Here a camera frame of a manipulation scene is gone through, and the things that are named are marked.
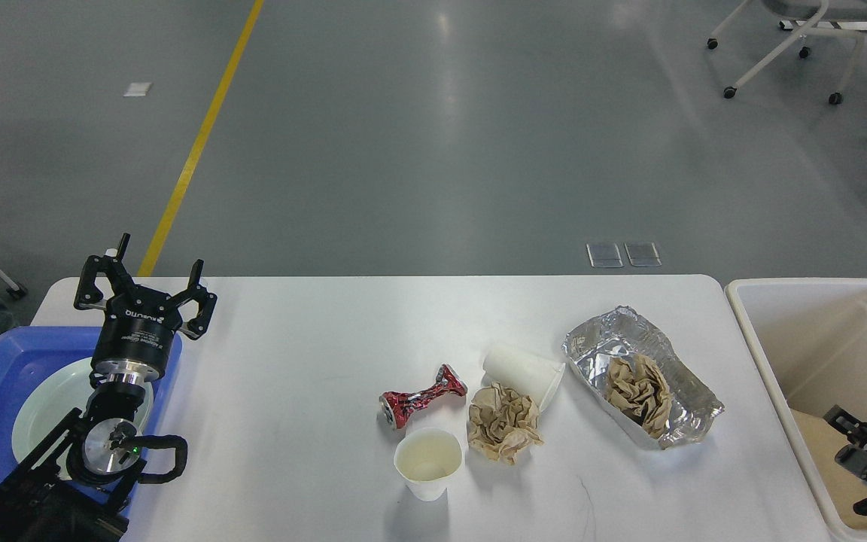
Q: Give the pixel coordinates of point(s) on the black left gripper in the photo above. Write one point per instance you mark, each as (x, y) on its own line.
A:
(136, 339)

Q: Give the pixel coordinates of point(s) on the brown paper bag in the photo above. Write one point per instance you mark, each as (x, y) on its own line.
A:
(843, 487)

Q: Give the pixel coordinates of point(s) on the green plate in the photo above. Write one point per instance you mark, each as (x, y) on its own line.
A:
(67, 388)

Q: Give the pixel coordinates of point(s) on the brown paper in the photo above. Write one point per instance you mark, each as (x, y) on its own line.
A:
(638, 389)

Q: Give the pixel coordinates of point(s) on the silver foil bag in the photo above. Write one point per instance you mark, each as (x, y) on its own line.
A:
(621, 333)

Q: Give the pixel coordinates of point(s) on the white paper cup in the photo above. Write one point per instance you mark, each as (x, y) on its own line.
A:
(426, 459)
(525, 372)

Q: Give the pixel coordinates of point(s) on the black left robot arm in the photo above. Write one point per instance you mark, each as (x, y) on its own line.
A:
(74, 485)

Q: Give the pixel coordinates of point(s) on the beige plastic bin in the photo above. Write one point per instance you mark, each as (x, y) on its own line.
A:
(808, 337)

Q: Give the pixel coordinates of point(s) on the blue plastic tray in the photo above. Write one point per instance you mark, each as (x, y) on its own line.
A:
(28, 356)

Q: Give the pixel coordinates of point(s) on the white floor tag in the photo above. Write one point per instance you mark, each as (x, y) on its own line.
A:
(137, 89)

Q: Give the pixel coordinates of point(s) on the crushed red can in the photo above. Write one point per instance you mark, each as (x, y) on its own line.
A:
(398, 407)

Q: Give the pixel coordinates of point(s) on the floor outlet cover right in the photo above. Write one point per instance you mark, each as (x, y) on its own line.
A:
(643, 254)

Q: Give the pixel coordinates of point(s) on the floor outlet cover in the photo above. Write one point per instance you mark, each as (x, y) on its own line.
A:
(643, 254)
(604, 255)

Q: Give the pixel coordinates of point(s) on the floor outlet cover left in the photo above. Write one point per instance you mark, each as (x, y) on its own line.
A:
(604, 255)

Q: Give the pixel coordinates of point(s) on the lying white paper cup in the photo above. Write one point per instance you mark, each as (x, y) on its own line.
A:
(525, 372)

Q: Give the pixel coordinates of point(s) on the crumpled brown paper ball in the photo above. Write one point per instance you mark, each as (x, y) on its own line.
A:
(502, 423)

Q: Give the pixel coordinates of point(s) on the white office chair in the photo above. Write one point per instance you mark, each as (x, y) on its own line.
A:
(823, 18)

